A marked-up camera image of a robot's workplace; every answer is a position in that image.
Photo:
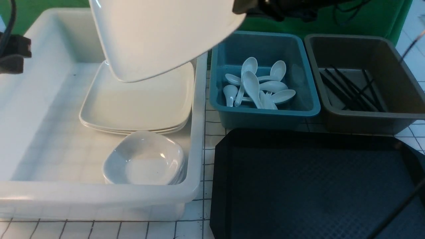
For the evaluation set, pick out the large white square plate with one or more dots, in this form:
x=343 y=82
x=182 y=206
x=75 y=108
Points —
x=145 y=38

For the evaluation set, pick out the white ceramic soup spoon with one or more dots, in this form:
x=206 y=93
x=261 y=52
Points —
x=252 y=88

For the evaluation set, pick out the bottom stacked white plate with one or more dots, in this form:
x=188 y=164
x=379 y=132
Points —
x=143 y=132

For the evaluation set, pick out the black chopstick in bin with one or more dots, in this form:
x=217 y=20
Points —
x=374 y=95
x=347 y=91
x=343 y=77
x=338 y=93

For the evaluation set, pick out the black serving tray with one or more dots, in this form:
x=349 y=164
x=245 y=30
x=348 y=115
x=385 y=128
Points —
x=273 y=184

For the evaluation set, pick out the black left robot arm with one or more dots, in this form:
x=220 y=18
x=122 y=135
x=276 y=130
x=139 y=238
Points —
x=13 y=48

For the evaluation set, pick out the white small bowl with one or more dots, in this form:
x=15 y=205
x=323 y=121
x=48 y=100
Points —
x=130 y=176
x=150 y=154

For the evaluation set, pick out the top stacked white plate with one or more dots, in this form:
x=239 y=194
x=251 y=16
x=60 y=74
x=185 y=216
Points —
x=161 y=102

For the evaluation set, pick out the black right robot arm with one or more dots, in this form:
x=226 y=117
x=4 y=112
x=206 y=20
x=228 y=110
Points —
x=306 y=10

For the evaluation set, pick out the stacked white plate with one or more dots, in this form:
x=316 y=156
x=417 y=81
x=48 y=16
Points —
x=143 y=132
x=161 y=102
x=163 y=131

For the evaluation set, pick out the white spoon centre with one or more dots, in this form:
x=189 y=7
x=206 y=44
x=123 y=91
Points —
x=273 y=86

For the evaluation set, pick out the middle stacked white plate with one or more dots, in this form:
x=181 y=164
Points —
x=163 y=131

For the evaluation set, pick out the white spoon front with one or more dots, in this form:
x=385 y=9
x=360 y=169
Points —
x=266 y=102

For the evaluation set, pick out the teal plastic bin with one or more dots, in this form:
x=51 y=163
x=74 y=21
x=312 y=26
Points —
x=267 y=48

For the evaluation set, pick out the white spoon top right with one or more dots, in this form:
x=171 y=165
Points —
x=278 y=69

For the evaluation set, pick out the black chopstick long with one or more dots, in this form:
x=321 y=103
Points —
x=336 y=75

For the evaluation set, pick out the large white plastic tub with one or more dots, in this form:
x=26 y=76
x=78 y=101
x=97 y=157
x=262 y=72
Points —
x=51 y=165

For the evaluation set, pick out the black chopstick gold tip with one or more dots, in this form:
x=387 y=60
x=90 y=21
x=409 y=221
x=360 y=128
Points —
x=360 y=95

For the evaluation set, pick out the white spoon upright left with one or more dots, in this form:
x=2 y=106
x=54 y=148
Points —
x=249 y=65

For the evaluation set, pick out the white spoon small left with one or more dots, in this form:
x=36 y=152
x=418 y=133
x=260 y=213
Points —
x=230 y=92

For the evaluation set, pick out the white spoon far left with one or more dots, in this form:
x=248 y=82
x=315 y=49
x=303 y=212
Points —
x=236 y=81

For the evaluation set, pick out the brown plastic bin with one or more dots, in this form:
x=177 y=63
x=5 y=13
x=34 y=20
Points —
x=397 y=89

